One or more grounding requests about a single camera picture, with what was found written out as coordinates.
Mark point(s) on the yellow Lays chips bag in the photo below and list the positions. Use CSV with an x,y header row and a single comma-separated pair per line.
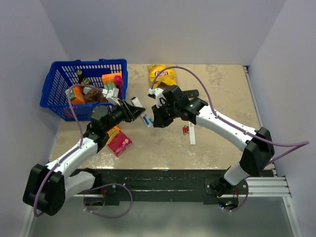
x,y
167,77

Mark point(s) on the pink orange candy box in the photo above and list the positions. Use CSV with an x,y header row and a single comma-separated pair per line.
x,y
118,142

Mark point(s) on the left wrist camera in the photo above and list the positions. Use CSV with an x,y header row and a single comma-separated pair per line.
x,y
112,95

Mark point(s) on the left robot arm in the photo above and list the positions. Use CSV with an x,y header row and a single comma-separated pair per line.
x,y
49,185

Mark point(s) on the white remote battery cover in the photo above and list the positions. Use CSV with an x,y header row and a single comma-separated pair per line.
x,y
192,133

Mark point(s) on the brown round package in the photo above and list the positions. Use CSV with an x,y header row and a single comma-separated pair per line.
x,y
94,96

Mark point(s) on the black TV remote control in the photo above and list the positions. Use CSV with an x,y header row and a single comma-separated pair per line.
x,y
191,93

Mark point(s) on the blue plastic shopping basket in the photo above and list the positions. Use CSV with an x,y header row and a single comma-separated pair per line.
x,y
62,75

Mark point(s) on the orange juice carton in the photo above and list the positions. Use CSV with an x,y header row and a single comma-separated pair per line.
x,y
76,95

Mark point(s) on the orange AAA battery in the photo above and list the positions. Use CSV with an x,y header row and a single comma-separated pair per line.
x,y
184,130

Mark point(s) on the orange green snack box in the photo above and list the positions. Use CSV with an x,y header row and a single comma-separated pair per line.
x,y
112,80

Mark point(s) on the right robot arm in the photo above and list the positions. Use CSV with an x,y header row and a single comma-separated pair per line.
x,y
255,145

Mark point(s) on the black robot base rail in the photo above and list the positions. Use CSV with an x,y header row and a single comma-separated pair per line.
x,y
113,186

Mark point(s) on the dark glass bottle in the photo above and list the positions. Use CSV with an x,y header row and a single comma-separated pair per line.
x,y
84,81

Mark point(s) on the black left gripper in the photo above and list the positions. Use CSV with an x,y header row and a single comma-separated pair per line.
x,y
130,116

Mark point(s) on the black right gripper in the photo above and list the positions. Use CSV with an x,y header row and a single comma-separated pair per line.
x,y
159,121

